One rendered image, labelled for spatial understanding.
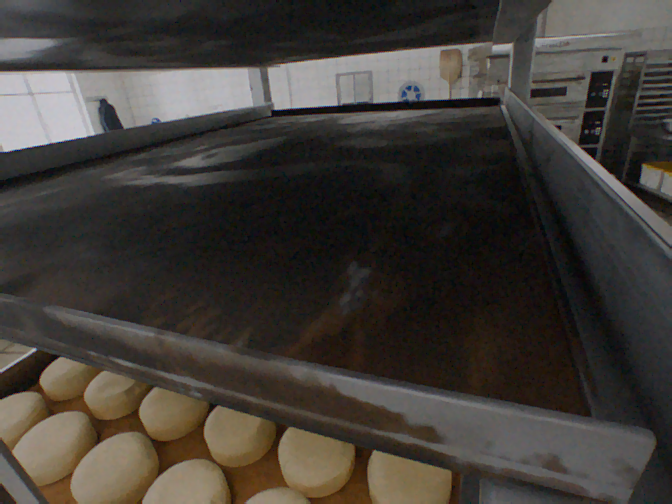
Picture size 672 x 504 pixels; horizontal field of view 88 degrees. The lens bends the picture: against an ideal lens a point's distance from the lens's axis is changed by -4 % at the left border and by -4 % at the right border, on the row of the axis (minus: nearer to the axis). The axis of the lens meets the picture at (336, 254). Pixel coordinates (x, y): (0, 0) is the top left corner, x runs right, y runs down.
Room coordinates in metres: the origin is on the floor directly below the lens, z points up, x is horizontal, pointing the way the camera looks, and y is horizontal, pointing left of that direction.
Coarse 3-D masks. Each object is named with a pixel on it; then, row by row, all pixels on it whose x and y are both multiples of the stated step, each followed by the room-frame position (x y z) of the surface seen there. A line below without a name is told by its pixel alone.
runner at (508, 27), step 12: (504, 0) 0.22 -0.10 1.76; (516, 0) 0.22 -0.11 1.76; (528, 0) 0.23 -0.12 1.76; (540, 0) 0.23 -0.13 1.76; (552, 0) 0.23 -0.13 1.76; (504, 12) 0.27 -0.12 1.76; (516, 12) 0.27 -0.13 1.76; (528, 12) 0.27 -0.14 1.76; (540, 12) 0.28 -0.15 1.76; (504, 24) 0.34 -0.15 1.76; (516, 24) 0.34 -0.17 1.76; (528, 24) 0.35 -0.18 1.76; (504, 36) 0.45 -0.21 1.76; (516, 36) 0.47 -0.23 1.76
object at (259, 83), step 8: (248, 72) 0.75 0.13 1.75; (256, 72) 0.74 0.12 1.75; (264, 72) 0.75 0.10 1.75; (248, 80) 0.75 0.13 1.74; (256, 80) 0.74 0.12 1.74; (264, 80) 0.75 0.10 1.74; (256, 88) 0.74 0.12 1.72; (264, 88) 0.74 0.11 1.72; (256, 96) 0.74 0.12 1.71; (264, 96) 0.74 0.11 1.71; (256, 104) 0.74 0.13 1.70
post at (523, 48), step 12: (528, 36) 0.56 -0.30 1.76; (516, 48) 0.57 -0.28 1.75; (528, 48) 0.56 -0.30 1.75; (516, 60) 0.57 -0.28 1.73; (528, 60) 0.56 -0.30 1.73; (516, 72) 0.57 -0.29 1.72; (528, 72) 0.56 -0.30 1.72; (516, 84) 0.57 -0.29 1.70; (528, 84) 0.56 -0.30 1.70; (528, 96) 0.56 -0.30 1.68
